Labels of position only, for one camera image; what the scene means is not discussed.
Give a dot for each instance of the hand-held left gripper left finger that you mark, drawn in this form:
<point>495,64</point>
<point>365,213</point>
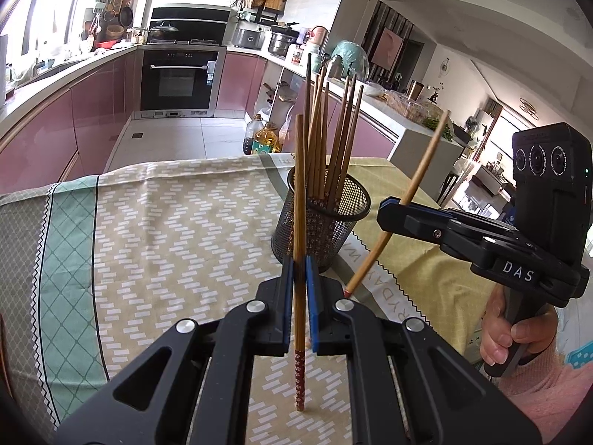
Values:
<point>288,287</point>

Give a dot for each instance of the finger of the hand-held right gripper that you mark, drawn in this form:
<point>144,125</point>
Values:
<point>421,225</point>

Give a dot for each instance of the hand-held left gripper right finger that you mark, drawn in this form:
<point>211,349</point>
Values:
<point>311,287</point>

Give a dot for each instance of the black mesh utensil holder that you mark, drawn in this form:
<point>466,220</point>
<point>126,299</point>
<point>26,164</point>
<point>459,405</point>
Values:
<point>324,236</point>

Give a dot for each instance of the red-tipped wooden chopstick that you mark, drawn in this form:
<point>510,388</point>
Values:
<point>426,157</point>
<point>300,194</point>

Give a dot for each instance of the bunch of wooden chopsticks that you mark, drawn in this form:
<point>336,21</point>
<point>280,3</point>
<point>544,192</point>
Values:
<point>319,157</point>

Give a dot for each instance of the person's right forearm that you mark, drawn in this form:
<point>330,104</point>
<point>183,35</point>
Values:
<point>556,389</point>

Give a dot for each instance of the person's right hand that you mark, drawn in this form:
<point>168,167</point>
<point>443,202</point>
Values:
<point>493,333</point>

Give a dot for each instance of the green leafy vegetables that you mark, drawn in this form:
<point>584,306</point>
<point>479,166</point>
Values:
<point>438,127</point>

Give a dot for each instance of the clear plastic food container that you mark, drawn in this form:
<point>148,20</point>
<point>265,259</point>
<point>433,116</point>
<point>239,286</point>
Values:
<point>412,106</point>

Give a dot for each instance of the patterned yellow green tablecloth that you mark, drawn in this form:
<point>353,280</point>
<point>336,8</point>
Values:
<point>162,241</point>

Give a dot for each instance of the white bowl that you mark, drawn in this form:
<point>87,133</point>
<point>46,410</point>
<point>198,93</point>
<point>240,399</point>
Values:
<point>373,89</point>

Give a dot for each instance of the yellow cooking oil bottle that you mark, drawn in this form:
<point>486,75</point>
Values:
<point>266,141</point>

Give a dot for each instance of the dark liquid plastic bottle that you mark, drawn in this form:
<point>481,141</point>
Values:
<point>250,139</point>

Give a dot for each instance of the green glass jar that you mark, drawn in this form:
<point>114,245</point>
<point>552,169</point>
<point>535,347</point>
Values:
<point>350,55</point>

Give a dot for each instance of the dark slatted partition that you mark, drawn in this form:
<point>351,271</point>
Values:
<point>387,41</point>

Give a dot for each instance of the pink kettle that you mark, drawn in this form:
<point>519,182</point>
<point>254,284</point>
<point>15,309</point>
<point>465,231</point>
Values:
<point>318,36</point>

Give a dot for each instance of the pink base cabinets curved run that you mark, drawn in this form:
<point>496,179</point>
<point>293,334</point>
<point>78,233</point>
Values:
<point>236,79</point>

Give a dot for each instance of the stainless steel stock pot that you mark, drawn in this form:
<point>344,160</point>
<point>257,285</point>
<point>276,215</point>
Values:
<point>281,45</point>

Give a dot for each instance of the built-in black oven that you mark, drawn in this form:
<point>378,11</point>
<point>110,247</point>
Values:
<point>178,81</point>

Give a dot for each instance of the grey rice cooker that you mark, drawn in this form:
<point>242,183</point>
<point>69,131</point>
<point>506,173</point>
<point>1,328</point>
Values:
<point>244,37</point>

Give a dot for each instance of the gas stove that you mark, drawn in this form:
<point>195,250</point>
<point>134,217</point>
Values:
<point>204,44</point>

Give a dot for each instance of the black rack with cutting boards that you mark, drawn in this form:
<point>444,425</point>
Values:
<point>273,4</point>

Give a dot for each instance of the pink base cabinets long run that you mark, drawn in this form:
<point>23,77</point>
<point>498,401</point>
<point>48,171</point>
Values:
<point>60,125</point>

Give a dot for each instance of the black range hood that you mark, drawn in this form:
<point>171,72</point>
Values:
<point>190,21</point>

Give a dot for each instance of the wok with glass lid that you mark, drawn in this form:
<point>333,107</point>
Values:
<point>162,32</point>

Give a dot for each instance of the red basin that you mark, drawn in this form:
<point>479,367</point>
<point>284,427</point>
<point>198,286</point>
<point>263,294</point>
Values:
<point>104,46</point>

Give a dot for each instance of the hanging frying pan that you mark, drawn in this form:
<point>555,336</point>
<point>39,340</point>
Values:
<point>126,16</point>

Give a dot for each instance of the kitchen window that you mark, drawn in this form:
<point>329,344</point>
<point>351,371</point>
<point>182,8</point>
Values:
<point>46,0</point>

